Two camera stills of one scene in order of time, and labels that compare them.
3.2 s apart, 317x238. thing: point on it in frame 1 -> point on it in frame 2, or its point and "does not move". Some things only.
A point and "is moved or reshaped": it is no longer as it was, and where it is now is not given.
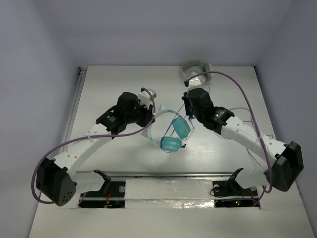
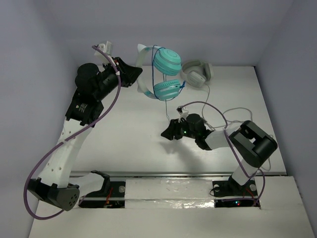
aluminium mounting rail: x=93 y=174 does not move
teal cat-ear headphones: x=170 y=144 -> x=167 y=62
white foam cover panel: x=169 y=194 does not move
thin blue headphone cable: x=175 y=128 is moved or reshaped
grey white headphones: x=196 y=66 does not move
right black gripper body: x=189 y=110 -> x=185 y=131
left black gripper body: x=145 y=115 -> x=122 y=73
